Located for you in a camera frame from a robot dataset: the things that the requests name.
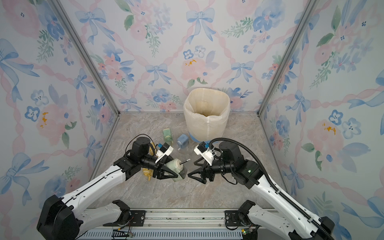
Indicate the aluminium corner post right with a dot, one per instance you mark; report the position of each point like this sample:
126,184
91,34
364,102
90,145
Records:
299,31

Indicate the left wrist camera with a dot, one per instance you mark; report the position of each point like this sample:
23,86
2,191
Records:
164,150

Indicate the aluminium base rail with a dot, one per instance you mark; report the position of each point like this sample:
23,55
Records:
183,224

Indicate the aluminium corner post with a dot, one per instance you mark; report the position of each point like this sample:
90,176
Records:
81,49
299,31

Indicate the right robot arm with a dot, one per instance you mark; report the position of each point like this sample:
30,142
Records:
294,222

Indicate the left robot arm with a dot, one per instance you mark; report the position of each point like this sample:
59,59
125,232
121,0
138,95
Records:
68,217

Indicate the yellow pencil sharpener back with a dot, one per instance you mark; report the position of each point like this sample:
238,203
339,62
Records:
152,149

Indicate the yellow pencil sharpener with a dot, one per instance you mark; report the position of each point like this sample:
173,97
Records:
148,173
152,149

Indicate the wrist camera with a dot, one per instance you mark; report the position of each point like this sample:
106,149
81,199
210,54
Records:
205,152
164,150

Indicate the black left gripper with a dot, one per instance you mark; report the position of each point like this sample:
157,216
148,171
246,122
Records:
160,172

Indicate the cream waste bin with liner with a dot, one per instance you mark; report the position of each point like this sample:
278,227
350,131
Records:
206,113

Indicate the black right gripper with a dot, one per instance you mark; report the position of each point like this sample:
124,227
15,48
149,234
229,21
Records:
202,171

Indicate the yellow pencil sharpener front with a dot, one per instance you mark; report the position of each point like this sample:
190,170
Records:
148,173

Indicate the blue pencil sharpener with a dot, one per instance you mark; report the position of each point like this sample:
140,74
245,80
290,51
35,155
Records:
182,141

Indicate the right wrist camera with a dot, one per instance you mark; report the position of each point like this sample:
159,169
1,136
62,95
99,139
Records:
205,152

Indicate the pale green pencil sharpener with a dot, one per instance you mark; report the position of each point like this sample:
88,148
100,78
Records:
177,166

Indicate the aluminium corner post left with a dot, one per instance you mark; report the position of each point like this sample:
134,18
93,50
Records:
81,49

